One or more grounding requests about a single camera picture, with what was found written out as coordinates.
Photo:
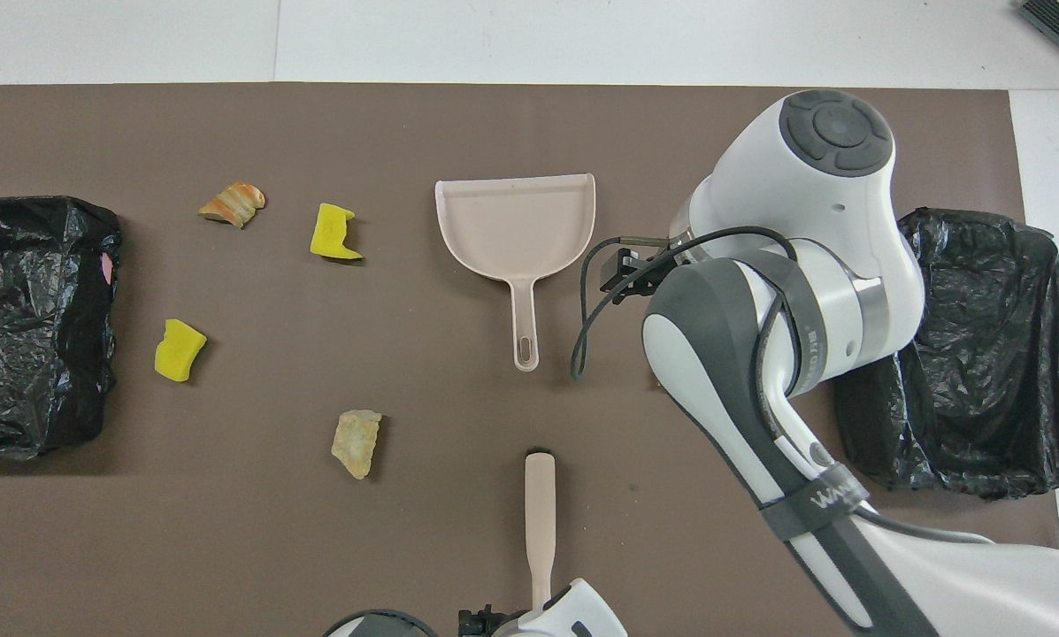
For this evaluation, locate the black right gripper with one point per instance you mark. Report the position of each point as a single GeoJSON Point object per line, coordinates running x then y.
{"type": "Point", "coordinates": [631, 274]}

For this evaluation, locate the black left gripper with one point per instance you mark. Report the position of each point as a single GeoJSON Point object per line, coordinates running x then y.
{"type": "Point", "coordinates": [489, 624]}

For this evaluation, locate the beige plastic dustpan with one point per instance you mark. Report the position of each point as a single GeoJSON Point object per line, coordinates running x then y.
{"type": "Point", "coordinates": [516, 230]}

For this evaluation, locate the beige hand brush black bristles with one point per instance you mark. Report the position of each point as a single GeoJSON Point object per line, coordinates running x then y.
{"type": "Point", "coordinates": [540, 504]}

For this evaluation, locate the pale beige foam chunk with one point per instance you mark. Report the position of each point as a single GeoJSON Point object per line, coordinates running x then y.
{"type": "Point", "coordinates": [356, 442]}

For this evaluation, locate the notched yellow sponge piece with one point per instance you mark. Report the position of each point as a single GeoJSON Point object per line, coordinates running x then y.
{"type": "Point", "coordinates": [330, 237]}

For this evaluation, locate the orange striped bread piece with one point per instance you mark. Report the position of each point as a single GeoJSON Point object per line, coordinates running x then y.
{"type": "Point", "coordinates": [233, 205]}

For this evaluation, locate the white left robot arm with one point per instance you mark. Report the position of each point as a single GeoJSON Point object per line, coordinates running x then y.
{"type": "Point", "coordinates": [582, 610]}

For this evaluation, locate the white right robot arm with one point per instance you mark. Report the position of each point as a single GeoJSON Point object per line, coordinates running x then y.
{"type": "Point", "coordinates": [812, 203]}

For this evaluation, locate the black bag-lined bin pink spot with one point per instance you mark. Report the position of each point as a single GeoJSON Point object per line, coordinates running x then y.
{"type": "Point", "coordinates": [42, 354]}

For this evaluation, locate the brown table mat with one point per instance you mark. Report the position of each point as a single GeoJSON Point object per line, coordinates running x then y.
{"type": "Point", "coordinates": [228, 548]}

